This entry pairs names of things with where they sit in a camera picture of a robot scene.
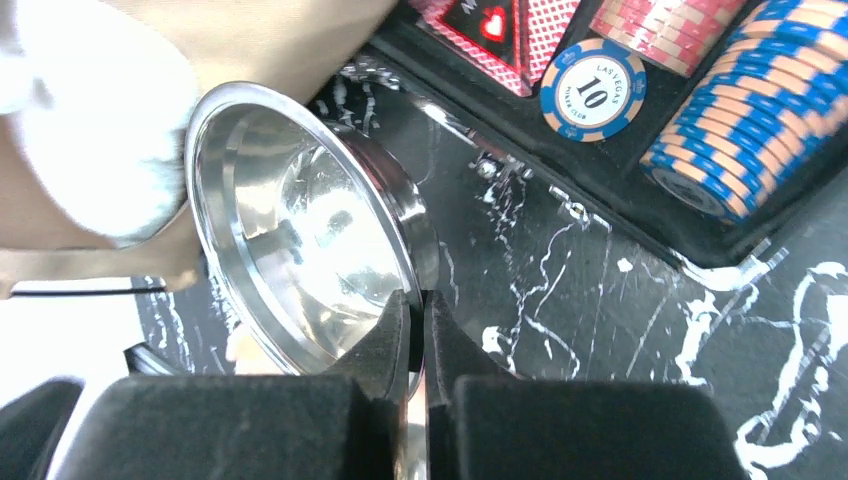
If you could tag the white fluffy cushion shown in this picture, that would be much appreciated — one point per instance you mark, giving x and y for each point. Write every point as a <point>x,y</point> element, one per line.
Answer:
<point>98,103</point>

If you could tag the steel pet bowl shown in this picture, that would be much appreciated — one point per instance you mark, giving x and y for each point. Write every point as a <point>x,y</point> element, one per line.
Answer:
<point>322,245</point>
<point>141,359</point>

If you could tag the black poker chip case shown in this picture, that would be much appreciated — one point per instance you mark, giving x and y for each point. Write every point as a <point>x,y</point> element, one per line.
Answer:
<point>704,127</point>

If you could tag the tan fabric pet tent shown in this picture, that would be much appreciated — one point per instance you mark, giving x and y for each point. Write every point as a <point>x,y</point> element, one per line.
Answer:
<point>290,46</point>

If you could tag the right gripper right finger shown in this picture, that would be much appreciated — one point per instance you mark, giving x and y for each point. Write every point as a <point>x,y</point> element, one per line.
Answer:
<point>485,423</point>

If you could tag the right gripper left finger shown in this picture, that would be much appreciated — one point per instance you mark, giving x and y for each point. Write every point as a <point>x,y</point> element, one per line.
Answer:
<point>344,423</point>

